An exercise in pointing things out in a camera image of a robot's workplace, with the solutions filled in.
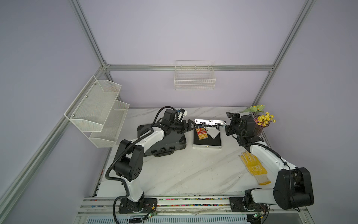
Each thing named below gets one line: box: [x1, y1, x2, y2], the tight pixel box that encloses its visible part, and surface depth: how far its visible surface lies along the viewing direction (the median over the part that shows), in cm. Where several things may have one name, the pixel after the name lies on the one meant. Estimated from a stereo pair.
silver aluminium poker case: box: [192, 119, 227, 149], surface depth 98 cm
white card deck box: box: [206, 127, 221, 140], surface depth 103 cm
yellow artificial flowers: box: [239, 104, 276, 127], surface depth 85 cm
